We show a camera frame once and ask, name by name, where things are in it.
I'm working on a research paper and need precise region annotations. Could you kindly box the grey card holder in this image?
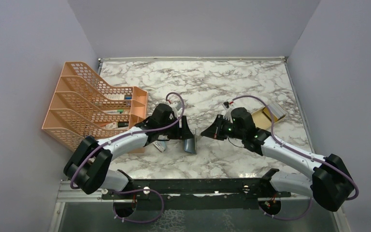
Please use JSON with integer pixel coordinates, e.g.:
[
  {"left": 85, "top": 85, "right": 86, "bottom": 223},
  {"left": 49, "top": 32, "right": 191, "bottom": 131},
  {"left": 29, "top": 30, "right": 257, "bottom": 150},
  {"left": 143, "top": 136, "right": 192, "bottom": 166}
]
[{"left": 183, "top": 135, "right": 197, "bottom": 154}]

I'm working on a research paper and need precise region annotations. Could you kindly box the orange mesh file organizer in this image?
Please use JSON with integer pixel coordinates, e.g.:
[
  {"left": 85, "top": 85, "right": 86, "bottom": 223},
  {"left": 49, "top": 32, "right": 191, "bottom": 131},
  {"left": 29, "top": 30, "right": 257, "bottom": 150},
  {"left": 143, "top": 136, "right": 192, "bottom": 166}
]
[{"left": 42, "top": 61, "right": 148, "bottom": 151}]

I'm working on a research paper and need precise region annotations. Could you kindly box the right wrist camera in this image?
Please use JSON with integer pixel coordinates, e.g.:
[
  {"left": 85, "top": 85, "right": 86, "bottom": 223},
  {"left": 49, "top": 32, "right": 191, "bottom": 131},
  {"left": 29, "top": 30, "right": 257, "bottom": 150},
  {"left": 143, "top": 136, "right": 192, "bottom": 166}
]
[{"left": 222, "top": 101, "right": 235, "bottom": 121}]

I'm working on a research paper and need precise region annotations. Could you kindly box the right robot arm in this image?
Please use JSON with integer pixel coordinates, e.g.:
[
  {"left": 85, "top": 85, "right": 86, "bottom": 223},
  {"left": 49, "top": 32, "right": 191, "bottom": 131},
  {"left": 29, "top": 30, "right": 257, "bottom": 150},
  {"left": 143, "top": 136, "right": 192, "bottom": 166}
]
[{"left": 201, "top": 107, "right": 357, "bottom": 212}]

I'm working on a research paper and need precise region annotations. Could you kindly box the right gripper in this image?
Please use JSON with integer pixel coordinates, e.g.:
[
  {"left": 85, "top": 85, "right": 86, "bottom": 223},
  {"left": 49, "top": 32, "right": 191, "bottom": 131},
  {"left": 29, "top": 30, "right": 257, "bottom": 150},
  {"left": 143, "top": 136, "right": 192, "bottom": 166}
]
[{"left": 201, "top": 114, "right": 245, "bottom": 141}]

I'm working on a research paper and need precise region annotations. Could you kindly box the small blue white clip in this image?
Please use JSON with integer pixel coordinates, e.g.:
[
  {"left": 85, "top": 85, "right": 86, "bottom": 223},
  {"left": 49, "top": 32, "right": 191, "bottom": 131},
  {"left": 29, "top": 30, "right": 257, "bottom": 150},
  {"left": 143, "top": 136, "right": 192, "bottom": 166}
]
[{"left": 153, "top": 141, "right": 167, "bottom": 152}]

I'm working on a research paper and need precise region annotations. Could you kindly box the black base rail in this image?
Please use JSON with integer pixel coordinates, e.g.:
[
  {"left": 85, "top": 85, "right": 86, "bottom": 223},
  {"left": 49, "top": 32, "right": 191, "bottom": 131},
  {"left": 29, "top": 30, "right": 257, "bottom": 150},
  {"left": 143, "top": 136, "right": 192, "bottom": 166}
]
[{"left": 101, "top": 178, "right": 291, "bottom": 211}]

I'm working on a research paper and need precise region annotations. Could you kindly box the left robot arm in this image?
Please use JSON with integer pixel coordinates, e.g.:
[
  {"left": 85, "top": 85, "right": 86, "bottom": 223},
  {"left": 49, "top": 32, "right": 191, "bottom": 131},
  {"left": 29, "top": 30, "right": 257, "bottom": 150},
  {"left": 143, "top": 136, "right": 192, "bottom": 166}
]
[{"left": 63, "top": 102, "right": 194, "bottom": 199}]

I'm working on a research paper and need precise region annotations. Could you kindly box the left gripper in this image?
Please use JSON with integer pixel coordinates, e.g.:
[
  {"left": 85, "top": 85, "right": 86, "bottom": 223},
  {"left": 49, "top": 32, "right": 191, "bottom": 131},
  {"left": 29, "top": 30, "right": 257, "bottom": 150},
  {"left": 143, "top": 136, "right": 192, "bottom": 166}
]
[{"left": 159, "top": 116, "right": 194, "bottom": 140}]

